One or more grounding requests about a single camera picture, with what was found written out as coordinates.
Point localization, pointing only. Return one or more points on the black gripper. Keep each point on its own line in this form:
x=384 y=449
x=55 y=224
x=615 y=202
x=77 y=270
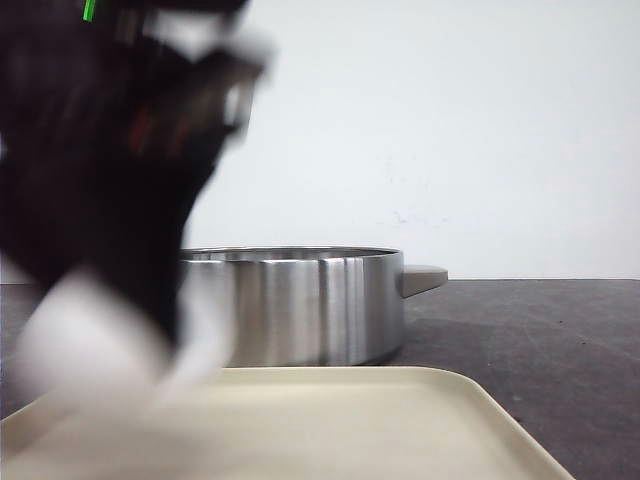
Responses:
x=139 y=77

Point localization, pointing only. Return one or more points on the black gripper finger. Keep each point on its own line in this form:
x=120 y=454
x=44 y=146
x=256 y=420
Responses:
x=131 y=221

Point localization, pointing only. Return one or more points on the panda bun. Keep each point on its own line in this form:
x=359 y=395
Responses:
x=85 y=340

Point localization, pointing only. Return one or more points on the stainless steel pot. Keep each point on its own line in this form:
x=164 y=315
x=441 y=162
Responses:
x=308 y=306

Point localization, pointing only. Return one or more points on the beige plastic tray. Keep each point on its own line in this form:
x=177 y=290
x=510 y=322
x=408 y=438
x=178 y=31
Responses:
x=287 y=423

